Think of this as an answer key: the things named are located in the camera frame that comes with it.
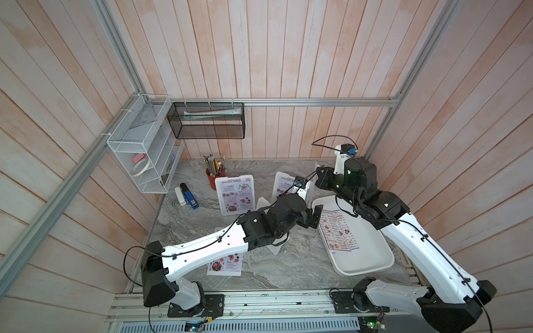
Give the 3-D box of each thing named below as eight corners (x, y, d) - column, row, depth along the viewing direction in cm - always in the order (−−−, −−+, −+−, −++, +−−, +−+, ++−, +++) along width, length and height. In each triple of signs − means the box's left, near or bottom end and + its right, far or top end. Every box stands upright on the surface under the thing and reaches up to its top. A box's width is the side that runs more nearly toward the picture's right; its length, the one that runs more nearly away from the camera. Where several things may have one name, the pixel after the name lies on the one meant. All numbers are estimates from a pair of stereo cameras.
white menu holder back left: (223, 216, 99) (215, 192, 83) (222, 203, 104) (215, 178, 88) (256, 211, 101) (254, 187, 85) (254, 199, 105) (252, 173, 89)
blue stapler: (193, 211, 101) (190, 206, 97) (180, 190, 109) (177, 185, 105) (199, 207, 102) (197, 202, 99) (187, 187, 110) (184, 182, 106)
